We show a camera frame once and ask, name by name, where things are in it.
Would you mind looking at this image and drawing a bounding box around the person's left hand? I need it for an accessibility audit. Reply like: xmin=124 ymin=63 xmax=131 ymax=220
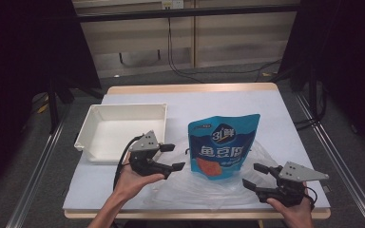
xmin=111 ymin=154 xmax=166 ymax=203

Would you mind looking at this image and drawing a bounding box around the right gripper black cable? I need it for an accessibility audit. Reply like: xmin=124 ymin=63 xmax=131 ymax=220
xmin=303 ymin=185 xmax=317 ymax=212

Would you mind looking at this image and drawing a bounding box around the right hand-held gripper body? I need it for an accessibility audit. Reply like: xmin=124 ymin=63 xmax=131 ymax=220
xmin=259 ymin=161 xmax=330 ymax=209

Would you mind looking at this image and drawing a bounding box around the beige panelled counter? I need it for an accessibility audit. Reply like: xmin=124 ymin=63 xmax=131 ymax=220
xmin=71 ymin=0 xmax=300 ymax=79

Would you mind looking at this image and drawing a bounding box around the black floor cable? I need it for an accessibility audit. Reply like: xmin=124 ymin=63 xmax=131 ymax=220
xmin=293 ymin=91 xmax=328 ymax=131

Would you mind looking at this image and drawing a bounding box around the white plastic tray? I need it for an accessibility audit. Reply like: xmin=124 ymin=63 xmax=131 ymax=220
xmin=73 ymin=103 xmax=169 ymax=165

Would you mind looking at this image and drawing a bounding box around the blue snack pouch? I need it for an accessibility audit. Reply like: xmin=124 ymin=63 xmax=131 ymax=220
xmin=187 ymin=113 xmax=261 ymax=181

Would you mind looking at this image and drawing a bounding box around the black curtain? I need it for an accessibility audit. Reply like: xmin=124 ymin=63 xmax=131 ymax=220
xmin=279 ymin=0 xmax=365 ymax=160
xmin=0 ymin=0 xmax=103 ymax=194

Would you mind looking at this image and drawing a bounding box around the translucent white plastic bag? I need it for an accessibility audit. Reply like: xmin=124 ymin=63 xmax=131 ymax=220
xmin=144 ymin=136 xmax=287 ymax=211

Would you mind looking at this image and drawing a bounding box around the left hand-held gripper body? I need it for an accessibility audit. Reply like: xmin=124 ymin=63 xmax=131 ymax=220
xmin=126 ymin=129 xmax=174 ymax=181

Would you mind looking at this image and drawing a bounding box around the long black power cable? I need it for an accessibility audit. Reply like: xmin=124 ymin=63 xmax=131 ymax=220
xmin=166 ymin=17 xmax=283 ymax=85

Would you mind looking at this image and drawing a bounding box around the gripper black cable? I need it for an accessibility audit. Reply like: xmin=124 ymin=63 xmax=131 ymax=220
xmin=112 ymin=134 xmax=145 ymax=192
xmin=303 ymin=185 xmax=317 ymax=212

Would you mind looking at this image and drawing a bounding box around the person's right hand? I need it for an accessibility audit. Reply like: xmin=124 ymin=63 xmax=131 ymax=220
xmin=266 ymin=195 xmax=316 ymax=228

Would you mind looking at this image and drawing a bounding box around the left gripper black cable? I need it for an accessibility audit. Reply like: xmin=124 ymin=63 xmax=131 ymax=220
xmin=112 ymin=134 xmax=145 ymax=192

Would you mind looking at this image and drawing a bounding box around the white wall power outlet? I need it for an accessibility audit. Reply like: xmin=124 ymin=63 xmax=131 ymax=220
xmin=161 ymin=0 xmax=185 ymax=10

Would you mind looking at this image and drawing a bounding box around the aluminium floor rail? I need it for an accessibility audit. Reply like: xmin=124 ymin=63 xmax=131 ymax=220
xmin=294 ymin=91 xmax=365 ymax=228
xmin=4 ymin=104 xmax=74 ymax=228

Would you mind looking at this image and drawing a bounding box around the black metal stand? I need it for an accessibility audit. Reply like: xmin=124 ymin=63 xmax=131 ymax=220
xmin=289 ymin=60 xmax=328 ymax=120
xmin=46 ymin=74 xmax=75 ymax=135

